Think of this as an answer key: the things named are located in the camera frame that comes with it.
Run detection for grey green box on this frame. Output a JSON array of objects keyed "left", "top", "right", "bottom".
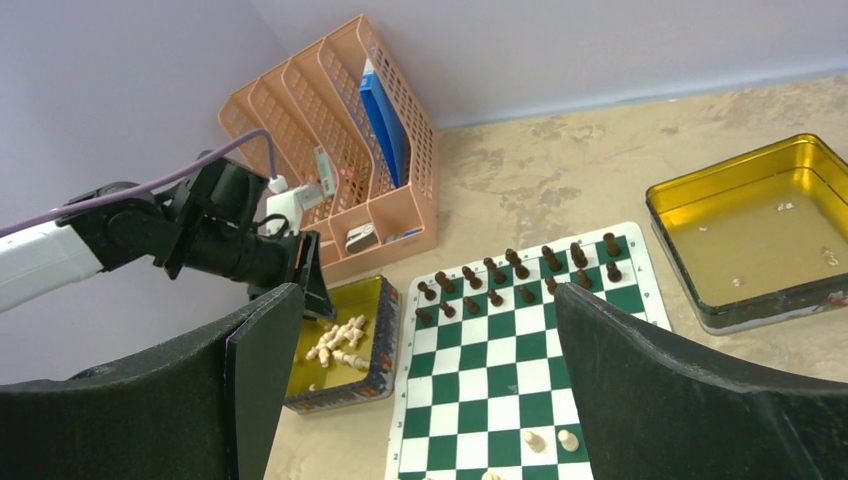
[{"left": 313, "top": 146, "right": 336, "bottom": 198}]

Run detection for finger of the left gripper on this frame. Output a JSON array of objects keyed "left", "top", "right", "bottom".
[{"left": 299, "top": 231, "right": 336, "bottom": 321}]

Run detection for green white chess board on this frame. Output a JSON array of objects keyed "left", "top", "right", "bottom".
[{"left": 385, "top": 221, "right": 670, "bottom": 479}]

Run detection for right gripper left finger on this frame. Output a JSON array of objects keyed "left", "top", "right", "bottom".
[{"left": 1, "top": 284, "right": 304, "bottom": 479}]

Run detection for dark chess piece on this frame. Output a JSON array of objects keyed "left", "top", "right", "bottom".
[
  {"left": 504, "top": 248, "right": 529, "bottom": 280},
  {"left": 417, "top": 281, "right": 437, "bottom": 301},
  {"left": 569, "top": 242, "right": 589, "bottom": 269},
  {"left": 415, "top": 308, "right": 433, "bottom": 326}
]

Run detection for gold tin with pieces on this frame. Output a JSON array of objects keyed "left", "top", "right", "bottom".
[{"left": 284, "top": 275, "right": 400, "bottom": 415}]

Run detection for pink desk organizer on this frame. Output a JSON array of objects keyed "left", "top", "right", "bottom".
[{"left": 218, "top": 15, "right": 438, "bottom": 282}]

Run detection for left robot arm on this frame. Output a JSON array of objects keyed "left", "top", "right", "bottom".
[{"left": 1, "top": 157, "right": 337, "bottom": 320}]

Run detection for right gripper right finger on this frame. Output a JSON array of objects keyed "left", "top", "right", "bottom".
[{"left": 555, "top": 283, "right": 847, "bottom": 479}]

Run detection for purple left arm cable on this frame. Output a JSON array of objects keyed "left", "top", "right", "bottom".
[{"left": 0, "top": 128, "right": 280, "bottom": 240}]

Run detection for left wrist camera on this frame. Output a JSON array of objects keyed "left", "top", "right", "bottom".
[{"left": 264, "top": 175, "right": 336, "bottom": 236}]

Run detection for empty gold tin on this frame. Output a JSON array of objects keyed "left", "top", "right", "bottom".
[{"left": 645, "top": 133, "right": 847, "bottom": 335}]

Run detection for white stapler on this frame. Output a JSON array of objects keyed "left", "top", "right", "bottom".
[{"left": 344, "top": 223, "right": 379, "bottom": 255}]

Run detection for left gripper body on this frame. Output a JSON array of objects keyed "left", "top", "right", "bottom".
[{"left": 218, "top": 233, "right": 311, "bottom": 299}]

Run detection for blue folder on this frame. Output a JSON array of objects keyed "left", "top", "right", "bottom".
[{"left": 359, "top": 59, "right": 410, "bottom": 188}]

